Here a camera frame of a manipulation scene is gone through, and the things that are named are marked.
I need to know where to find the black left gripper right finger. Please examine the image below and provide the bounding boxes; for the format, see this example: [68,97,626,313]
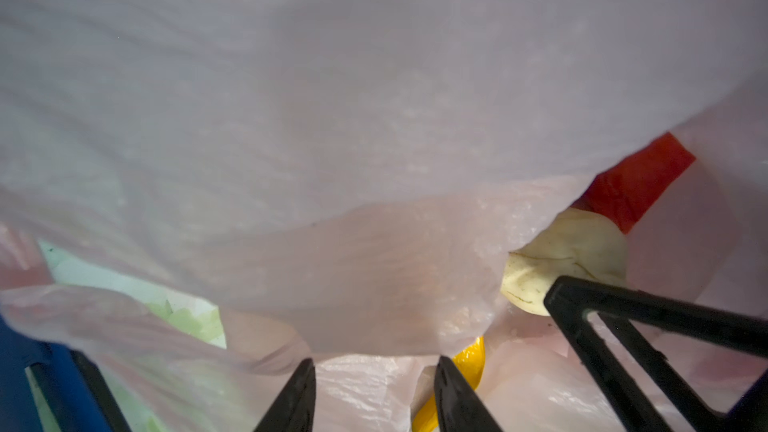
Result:
[433,356,501,432]

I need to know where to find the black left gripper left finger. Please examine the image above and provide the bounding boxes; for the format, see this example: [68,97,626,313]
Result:
[254,358,316,432]

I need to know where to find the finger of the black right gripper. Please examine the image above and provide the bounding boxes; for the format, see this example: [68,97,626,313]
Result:
[542,275,768,432]

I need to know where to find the beige fake potato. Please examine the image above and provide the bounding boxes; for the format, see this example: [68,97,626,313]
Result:
[500,208,628,317]

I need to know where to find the pink plastic bag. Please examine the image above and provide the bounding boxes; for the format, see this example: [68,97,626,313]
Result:
[1,0,767,431]

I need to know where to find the yellow fake banana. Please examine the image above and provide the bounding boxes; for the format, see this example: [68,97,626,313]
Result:
[411,337,486,431]

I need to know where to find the red flower-shaped bowl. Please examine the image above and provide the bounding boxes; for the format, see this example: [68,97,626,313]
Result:
[572,133,695,234]

